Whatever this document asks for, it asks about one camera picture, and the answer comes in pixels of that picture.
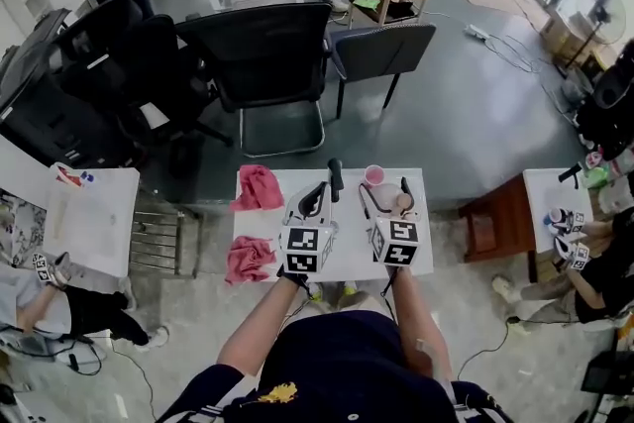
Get metal rack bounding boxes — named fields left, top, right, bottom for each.
left=129, top=200, right=204, bottom=278

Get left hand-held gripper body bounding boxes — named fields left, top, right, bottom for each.
left=277, top=223, right=340, bottom=275

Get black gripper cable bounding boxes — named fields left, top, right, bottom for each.
left=291, top=279, right=318, bottom=313
left=380, top=266, right=400, bottom=319

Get floor cable bundle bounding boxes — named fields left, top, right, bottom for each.
left=487, top=32, right=576, bottom=115

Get brown wooden cabinet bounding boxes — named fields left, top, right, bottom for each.
left=458, top=172, right=539, bottom=283

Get dark grey chair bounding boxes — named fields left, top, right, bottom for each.
left=329, top=23, right=438, bottom=120

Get cardboard boxes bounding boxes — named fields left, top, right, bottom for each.
left=539, top=9, right=620, bottom=65

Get person's beige trousers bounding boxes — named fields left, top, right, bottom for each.
left=336, top=289, right=392, bottom=318

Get person's left forearm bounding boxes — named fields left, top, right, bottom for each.
left=216, top=276, right=301, bottom=377

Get black mesh chair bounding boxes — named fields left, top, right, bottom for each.
left=176, top=2, right=334, bottom=159

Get black office chair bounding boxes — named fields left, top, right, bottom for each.
left=52, top=0, right=234, bottom=179

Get pink cloth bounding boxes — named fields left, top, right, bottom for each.
left=225, top=235, right=277, bottom=286
left=229, top=163, right=286, bottom=213

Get black printer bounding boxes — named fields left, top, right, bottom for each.
left=0, top=8, right=145, bottom=169

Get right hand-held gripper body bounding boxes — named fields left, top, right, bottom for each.
left=369, top=216, right=422, bottom=269

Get person's right forearm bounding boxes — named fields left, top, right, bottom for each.
left=390, top=265, right=455, bottom=380

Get person's dark navy shirt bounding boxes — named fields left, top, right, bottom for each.
left=156, top=310, right=516, bottom=423

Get black faucet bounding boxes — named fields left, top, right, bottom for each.
left=327, top=158, right=345, bottom=203
left=558, top=162, right=583, bottom=190

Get red and white tube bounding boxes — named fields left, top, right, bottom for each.
left=53, top=162, right=83, bottom=188

